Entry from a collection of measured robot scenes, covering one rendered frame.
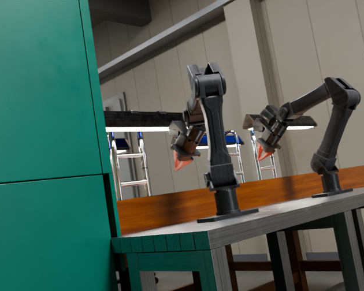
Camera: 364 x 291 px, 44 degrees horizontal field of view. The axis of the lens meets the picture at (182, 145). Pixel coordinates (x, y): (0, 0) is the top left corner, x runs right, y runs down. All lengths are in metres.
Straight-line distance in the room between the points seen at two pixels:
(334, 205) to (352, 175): 1.04
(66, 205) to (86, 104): 0.28
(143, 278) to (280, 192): 0.87
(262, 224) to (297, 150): 3.01
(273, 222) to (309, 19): 3.13
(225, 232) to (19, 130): 0.54
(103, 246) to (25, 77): 0.47
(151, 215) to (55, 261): 0.35
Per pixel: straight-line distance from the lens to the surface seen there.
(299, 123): 2.65
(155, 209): 1.37
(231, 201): 1.28
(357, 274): 1.45
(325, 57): 3.98
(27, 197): 1.12
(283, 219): 1.16
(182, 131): 1.62
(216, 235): 0.97
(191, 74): 1.32
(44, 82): 1.20
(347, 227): 1.43
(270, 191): 1.81
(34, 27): 1.25
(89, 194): 1.20
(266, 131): 1.91
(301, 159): 4.06
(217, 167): 1.29
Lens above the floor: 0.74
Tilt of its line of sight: 7 degrees up
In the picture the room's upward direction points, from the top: 9 degrees counter-clockwise
